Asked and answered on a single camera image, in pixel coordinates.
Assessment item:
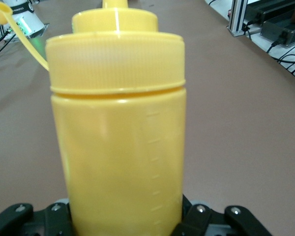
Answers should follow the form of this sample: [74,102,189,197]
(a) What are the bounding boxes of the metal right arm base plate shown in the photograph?
[4,22,50,44]

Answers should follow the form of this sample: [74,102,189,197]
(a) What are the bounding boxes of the yellow squeeze bottle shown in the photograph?
[0,0,187,236]

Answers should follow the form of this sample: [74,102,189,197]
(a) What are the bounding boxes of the aluminium camera mount post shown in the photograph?
[227,0,252,38]

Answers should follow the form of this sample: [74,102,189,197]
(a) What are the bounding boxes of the black power supply unit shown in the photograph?
[260,17,295,47]
[245,0,295,28]

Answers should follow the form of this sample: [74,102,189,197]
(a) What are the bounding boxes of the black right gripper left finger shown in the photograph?
[0,196,73,236]

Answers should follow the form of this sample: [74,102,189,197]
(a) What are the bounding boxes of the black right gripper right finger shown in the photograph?
[173,193,272,236]

